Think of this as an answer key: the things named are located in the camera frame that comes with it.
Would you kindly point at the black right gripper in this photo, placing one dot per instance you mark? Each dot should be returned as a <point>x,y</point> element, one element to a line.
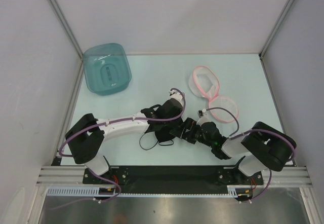
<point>189,123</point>

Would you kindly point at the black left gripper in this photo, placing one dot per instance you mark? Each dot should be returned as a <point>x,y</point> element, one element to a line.
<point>179,113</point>

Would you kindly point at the black bra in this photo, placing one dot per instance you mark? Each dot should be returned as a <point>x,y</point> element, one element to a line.
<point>163,136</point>

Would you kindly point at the pink mesh laundry bag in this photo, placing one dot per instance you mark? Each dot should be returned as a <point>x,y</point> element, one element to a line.
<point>204,83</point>

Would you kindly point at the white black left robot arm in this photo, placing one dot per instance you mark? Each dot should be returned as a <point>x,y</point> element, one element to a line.
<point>84,139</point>

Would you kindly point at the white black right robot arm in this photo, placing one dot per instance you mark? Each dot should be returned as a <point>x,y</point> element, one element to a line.
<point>261,147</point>

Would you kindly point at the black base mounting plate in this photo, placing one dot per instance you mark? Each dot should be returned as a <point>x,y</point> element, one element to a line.
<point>181,176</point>

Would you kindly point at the teal plastic tub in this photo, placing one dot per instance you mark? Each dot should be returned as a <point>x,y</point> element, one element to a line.
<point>106,69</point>

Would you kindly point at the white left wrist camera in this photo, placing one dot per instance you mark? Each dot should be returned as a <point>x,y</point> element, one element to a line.
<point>176,94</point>

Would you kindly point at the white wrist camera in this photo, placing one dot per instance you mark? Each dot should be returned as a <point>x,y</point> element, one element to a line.
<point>176,94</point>
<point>203,117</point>

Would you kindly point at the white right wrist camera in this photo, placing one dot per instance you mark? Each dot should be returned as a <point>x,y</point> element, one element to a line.
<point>203,117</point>

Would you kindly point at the white slotted cable duct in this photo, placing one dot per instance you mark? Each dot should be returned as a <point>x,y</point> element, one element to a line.
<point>91,191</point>

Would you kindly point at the aluminium front frame rail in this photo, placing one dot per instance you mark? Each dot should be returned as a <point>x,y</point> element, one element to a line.
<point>77,175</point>

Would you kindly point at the aluminium left corner post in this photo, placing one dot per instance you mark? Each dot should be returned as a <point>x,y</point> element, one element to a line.
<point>65,25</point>

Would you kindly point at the aluminium corner post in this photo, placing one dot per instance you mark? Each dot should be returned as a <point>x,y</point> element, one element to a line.
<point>65,25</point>
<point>280,20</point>

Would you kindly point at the aluminium right corner post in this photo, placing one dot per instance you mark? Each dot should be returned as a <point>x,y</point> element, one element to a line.
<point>280,20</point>

